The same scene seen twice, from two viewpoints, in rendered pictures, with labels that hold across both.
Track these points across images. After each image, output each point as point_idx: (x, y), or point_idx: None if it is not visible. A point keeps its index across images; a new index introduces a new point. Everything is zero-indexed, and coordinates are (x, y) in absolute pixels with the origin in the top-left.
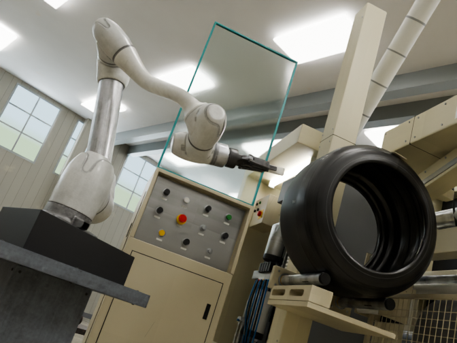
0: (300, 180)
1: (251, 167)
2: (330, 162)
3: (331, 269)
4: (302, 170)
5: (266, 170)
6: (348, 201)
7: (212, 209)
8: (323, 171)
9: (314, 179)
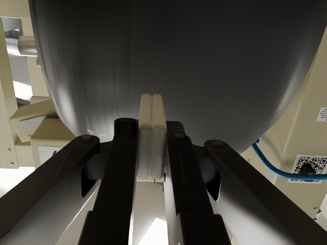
0: (152, 76)
1: (175, 211)
2: (61, 109)
3: None
4: (202, 128)
5: (126, 129)
6: None
7: None
8: (51, 77)
9: (55, 50)
